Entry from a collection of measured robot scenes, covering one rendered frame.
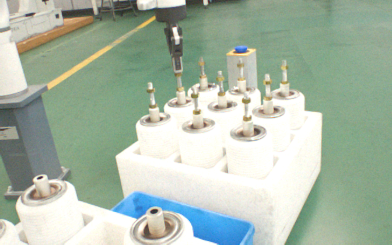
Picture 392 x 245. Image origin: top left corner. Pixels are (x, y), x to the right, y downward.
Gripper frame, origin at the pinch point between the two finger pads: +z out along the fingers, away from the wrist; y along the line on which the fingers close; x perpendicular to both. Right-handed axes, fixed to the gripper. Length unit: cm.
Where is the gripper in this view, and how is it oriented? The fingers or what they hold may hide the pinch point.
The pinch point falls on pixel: (177, 63)
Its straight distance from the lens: 94.0
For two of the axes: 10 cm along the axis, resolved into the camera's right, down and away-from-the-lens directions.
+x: -9.7, 1.7, -1.5
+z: 1.0, 9.2, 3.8
